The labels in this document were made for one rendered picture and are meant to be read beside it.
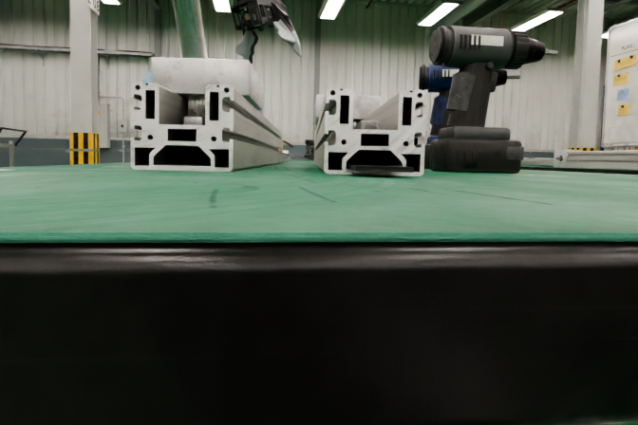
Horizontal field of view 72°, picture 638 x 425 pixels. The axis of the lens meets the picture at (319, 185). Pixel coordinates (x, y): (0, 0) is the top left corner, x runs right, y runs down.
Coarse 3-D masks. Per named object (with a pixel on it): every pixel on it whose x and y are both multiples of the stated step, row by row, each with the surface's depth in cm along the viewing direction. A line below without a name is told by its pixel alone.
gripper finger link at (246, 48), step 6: (246, 30) 101; (246, 36) 101; (252, 36) 103; (246, 42) 102; (252, 42) 103; (240, 48) 102; (246, 48) 104; (252, 48) 104; (240, 54) 103; (246, 54) 104; (252, 54) 105; (252, 60) 106
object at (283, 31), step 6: (276, 24) 97; (282, 24) 98; (276, 30) 100; (282, 30) 97; (288, 30) 98; (282, 36) 95; (288, 36) 97; (294, 36) 98; (288, 42) 99; (294, 42) 98; (294, 48) 99; (300, 48) 99; (300, 54) 99
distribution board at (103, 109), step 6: (102, 108) 1115; (108, 108) 1129; (102, 114) 1116; (108, 114) 1130; (102, 120) 1117; (108, 120) 1130; (120, 120) 1136; (126, 120) 1139; (102, 126) 1118; (108, 126) 1131; (120, 126) 1137; (126, 126) 1140; (102, 132) 1119; (108, 132) 1132; (120, 132) 1143; (126, 132) 1140; (102, 138) 1120; (108, 138) 1132; (102, 144) 1121; (108, 144) 1133
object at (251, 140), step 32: (160, 96) 43; (224, 96) 43; (160, 128) 43; (192, 128) 43; (224, 128) 44; (256, 128) 62; (160, 160) 45; (192, 160) 57; (224, 160) 48; (256, 160) 63
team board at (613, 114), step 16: (624, 32) 352; (608, 48) 367; (624, 48) 351; (608, 64) 367; (624, 64) 351; (608, 80) 367; (624, 80) 351; (608, 96) 367; (624, 96) 351; (608, 112) 367; (624, 112) 350; (608, 128) 367; (624, 128) 350; (608, 144) 366; (624, 144) 345
